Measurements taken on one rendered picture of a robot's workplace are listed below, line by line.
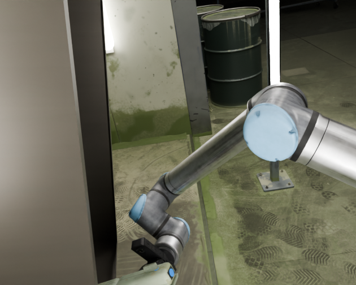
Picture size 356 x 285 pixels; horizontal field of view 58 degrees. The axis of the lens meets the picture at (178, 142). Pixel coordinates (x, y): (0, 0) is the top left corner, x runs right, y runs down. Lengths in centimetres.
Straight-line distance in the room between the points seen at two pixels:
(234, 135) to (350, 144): 32
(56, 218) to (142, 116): 233
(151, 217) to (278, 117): 58
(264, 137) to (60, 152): 41
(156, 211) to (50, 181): 64
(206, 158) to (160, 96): 180
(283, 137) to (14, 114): 48
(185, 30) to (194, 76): 37
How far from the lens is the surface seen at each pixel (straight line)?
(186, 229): 112
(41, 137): 46
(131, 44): 263
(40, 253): 58
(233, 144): 92
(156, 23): 259
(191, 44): 262
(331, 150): 70
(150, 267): 82
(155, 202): 110
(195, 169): 102
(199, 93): 274
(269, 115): 66
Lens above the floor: 139
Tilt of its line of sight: 29 degrees down
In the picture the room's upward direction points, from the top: 11 degrees counter-clockwise
